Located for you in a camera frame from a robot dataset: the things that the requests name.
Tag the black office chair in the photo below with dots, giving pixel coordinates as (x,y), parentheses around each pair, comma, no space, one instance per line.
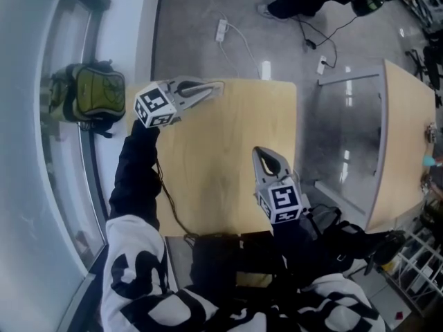
(429,64)
(360,244)

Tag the square wooden table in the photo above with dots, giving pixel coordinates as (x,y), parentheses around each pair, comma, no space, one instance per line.
(221,157)

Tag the person's left forearm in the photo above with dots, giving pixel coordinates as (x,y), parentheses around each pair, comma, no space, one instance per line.
(135,175)

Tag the white power strip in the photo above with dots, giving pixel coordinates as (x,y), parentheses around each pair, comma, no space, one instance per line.
(221,30)
(322,64)

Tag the small metal gadget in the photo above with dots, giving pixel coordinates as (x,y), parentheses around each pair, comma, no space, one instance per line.
(426,182)
(431,131)

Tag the person's right forearm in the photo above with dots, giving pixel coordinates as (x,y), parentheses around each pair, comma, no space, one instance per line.
(290,247)

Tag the green black backpack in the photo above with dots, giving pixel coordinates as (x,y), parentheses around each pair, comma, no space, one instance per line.
(93,92)

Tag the person's black white patterned shirt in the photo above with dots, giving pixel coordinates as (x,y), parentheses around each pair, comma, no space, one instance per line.
(138,289)

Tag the teal object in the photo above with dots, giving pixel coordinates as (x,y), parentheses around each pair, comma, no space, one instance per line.
(430,161)

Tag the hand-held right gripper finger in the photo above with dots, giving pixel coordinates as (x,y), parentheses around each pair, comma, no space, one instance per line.
(285,173)
(257,175)

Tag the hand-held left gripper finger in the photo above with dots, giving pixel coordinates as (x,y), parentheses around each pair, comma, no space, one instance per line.
(187,80)
(190,102)

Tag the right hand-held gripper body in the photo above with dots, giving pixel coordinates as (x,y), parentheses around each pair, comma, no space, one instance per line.
(284,197)

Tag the curved wooden table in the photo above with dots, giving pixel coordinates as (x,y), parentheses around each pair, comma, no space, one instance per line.
(405,144)

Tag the person's black trousers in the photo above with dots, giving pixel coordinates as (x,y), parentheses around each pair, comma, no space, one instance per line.
(214,261)

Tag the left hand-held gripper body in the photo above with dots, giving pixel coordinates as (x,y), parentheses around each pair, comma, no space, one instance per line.
(154,102)

